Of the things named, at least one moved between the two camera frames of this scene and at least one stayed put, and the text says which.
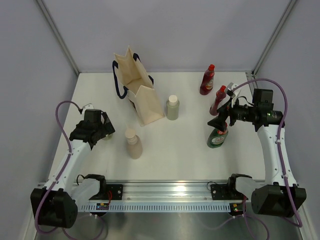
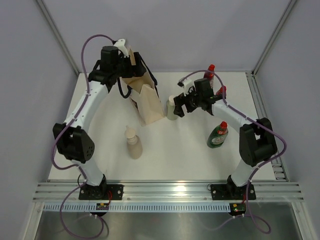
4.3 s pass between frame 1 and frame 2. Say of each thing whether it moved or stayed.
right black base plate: stayed
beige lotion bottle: stayed
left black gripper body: moved
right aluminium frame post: stayed
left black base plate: stayed
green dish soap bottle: stayed
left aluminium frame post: stayed
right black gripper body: moved
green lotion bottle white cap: stayed
